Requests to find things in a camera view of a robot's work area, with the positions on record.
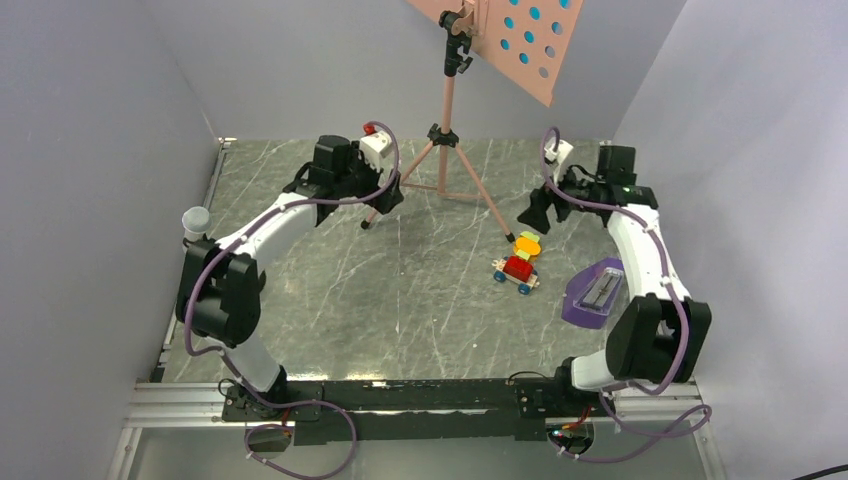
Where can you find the pink music stand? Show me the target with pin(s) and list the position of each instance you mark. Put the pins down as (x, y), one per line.
(526, 41)

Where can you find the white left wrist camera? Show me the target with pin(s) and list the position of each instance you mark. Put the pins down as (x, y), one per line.
(375, 146)

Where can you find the red wooden toy car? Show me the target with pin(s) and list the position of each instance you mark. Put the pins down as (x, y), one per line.
(517, 270)

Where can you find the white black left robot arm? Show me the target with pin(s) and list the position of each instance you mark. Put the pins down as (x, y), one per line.
(219, 296)

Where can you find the aluminium frame rail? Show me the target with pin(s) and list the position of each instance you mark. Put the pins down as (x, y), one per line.
(196, 405)

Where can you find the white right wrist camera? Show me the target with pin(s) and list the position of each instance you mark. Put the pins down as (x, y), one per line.
(556, 156)

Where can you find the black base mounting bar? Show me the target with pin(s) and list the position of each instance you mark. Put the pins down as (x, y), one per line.
(521, 408)

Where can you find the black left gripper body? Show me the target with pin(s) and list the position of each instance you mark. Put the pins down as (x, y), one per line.
(361, 180)

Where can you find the orange yellow toy block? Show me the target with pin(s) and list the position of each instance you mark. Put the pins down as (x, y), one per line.
(527, 246)

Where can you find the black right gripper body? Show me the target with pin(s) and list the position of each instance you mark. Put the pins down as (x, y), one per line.
(577, 189)

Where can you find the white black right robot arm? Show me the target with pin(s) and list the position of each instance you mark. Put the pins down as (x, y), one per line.
(658, 338)

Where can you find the grey microphone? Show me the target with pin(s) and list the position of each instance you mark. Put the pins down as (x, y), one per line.
(196, 222)

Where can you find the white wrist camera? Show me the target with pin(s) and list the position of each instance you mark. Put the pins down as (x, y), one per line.
(375, 146)
(556, 156)

